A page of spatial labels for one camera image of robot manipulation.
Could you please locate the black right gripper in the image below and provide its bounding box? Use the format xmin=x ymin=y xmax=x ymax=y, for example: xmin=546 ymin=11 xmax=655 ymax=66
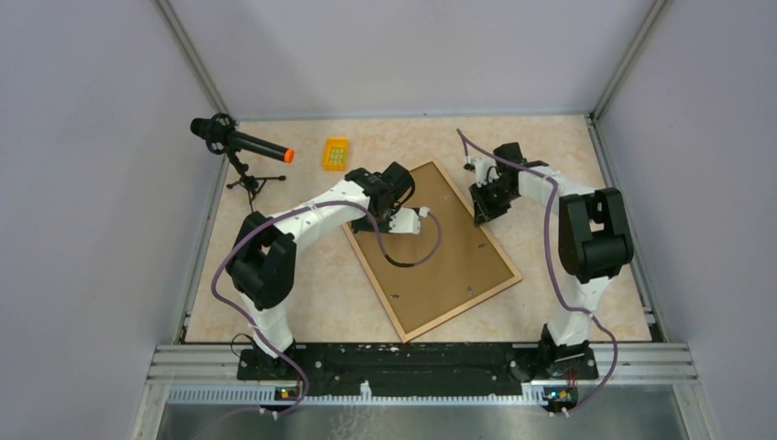
xmin=468 ymin=178 xmax=517 ymax=227

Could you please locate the wooden picture frame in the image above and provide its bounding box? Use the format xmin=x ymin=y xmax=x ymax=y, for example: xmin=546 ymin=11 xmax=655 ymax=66
xmin=345 ymin=159 xmax=523 ymax=343

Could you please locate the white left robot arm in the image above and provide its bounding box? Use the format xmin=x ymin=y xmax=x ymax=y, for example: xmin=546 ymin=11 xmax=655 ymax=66
xmin=225 ymin=162 xmax=429 ymax=379

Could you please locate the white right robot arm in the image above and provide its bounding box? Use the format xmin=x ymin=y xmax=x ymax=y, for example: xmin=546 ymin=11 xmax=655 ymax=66
xmin=464 ymin=142 xmax=634 ymax=378

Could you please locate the yellow plastic box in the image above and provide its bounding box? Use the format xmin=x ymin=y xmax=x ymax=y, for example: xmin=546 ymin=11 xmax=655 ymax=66
xmin=322 ymin=137 xmax=349 ymax=171

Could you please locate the black mini tripod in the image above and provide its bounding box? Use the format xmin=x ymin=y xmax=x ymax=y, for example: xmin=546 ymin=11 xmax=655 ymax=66
xmin=225 ymin=151 xmax=287 ymax=212

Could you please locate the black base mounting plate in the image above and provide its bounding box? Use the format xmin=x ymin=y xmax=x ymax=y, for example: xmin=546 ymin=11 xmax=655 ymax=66
xmin=236 ymin=342 xmax=601 ymax=397

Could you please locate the black microphone orange tip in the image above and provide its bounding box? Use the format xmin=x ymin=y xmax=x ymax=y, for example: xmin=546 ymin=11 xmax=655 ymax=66
xmin=190 ymin=113 xmax=295 ymax=163

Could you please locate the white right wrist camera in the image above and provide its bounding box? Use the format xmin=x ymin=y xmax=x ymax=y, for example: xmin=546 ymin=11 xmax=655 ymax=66
xmin=464 ymin=158 xmax=499 ymax=187

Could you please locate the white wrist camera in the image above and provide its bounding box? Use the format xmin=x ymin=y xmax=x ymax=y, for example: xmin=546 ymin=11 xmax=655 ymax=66
xmin=388 ymin=206 xmax=430 ymax=235
xmin=464 ymin=158 xmax=499 ymax=187

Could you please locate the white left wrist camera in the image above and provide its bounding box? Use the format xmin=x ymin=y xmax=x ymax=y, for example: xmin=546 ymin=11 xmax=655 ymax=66
xmin=388 ymin=206 xmax=430 ymax=235

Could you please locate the aluminium front rail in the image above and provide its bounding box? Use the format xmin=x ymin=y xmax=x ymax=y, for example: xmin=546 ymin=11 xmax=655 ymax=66
xmin=132 ymin=342 xmax=721 ymax=439

